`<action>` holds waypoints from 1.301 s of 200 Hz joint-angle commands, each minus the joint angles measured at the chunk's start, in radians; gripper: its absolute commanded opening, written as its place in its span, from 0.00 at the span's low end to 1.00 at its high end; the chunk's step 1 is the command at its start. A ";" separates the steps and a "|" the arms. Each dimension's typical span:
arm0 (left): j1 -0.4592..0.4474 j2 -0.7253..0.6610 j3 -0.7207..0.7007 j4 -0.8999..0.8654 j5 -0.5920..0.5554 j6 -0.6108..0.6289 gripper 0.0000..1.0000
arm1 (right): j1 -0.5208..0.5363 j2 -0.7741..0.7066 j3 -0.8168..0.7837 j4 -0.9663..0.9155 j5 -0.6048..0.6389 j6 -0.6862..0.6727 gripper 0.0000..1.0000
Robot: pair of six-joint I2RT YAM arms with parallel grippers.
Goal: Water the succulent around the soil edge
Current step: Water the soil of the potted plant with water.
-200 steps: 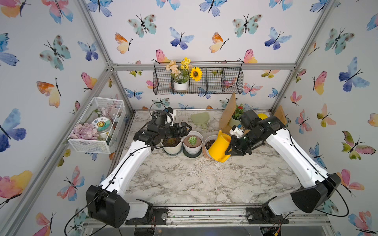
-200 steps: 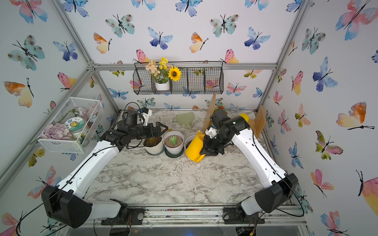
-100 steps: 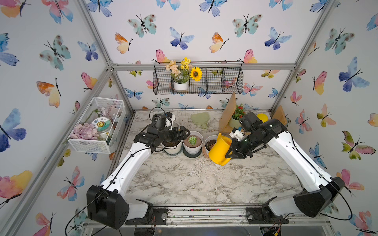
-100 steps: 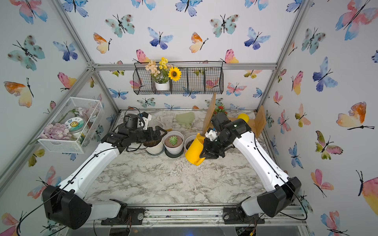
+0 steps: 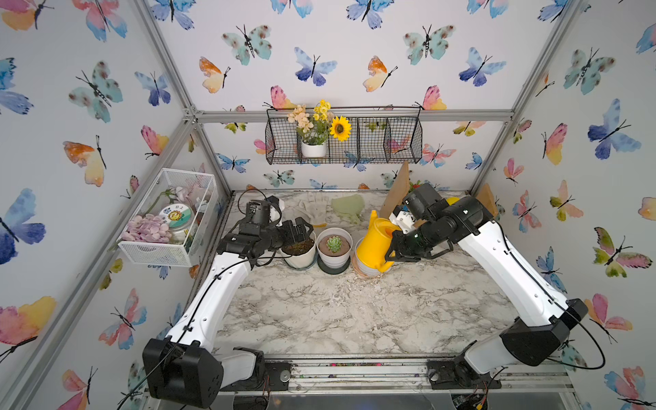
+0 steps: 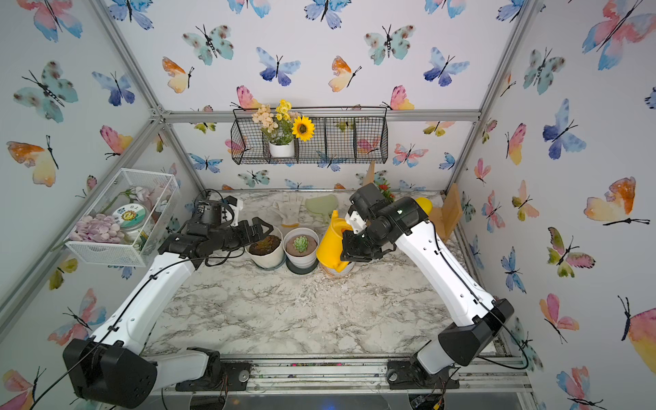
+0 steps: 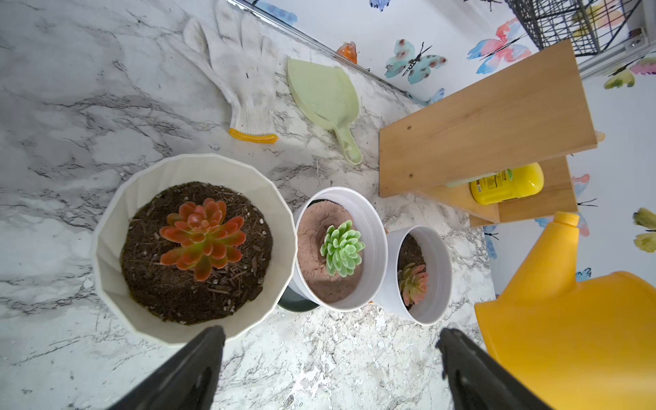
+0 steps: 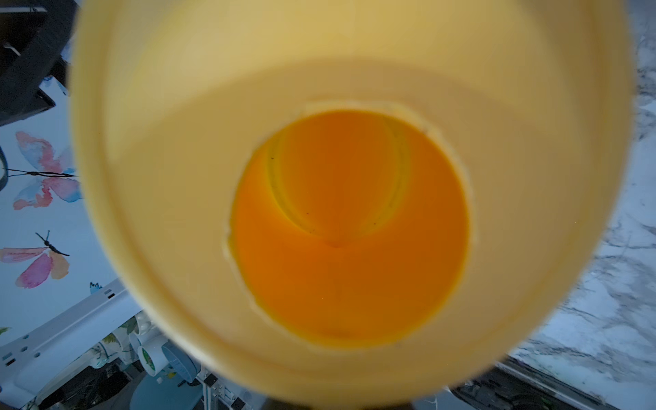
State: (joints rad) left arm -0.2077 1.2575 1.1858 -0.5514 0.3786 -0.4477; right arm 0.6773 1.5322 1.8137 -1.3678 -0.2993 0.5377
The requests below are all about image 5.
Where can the white gardening glove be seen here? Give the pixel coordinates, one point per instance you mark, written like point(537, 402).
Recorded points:
point(313, 206)

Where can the green pot red flowers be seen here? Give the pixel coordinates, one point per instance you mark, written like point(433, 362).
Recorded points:
point(414, 185)

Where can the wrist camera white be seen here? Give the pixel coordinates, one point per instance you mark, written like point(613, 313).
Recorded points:
point(404, 220)
point(276, 209)

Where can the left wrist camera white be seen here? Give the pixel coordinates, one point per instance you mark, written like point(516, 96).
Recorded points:
point(276, 209)

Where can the wooden shelf rack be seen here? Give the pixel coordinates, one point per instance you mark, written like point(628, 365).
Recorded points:
point(400, 186)

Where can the black wire wall basket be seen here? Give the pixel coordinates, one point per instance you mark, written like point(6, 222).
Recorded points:
point(379, 135)

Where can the white pot green succulent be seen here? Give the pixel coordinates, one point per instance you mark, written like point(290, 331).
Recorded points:
point(334, 246)

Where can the white pot red succulent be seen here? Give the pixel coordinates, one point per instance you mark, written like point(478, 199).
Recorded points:
point(362, 269)

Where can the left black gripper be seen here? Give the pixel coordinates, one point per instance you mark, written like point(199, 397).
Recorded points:
point(289, 237)

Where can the white pot artificial flowers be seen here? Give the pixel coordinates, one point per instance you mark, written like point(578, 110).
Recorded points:
point(317, 127)

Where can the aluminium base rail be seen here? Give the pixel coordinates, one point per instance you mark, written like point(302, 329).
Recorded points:
point(390, 374)

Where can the dark green pot saucer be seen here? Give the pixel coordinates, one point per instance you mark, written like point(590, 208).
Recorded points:
point(333, 271)

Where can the yellow plastic watering can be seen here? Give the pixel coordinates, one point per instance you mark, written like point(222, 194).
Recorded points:
point(377, 242)

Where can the green leaf-shaped dish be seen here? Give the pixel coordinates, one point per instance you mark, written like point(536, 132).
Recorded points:
point(349, 208)

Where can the white pot dark succulent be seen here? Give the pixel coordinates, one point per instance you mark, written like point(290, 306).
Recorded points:
point(301, 256)

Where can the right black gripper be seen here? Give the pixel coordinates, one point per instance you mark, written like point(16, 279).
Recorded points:
point(399, 252)

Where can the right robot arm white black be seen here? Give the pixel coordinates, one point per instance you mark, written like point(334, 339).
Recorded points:
point(546, 317)

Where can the round tin with label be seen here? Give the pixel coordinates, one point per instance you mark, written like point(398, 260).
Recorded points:
point(178, 216)

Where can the white wire mesh basket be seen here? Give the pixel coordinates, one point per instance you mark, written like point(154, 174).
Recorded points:
point(198, 191)

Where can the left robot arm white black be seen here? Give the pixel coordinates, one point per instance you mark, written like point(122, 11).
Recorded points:
point(181, 367)

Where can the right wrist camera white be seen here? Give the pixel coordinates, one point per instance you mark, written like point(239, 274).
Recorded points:
point(404, 220)

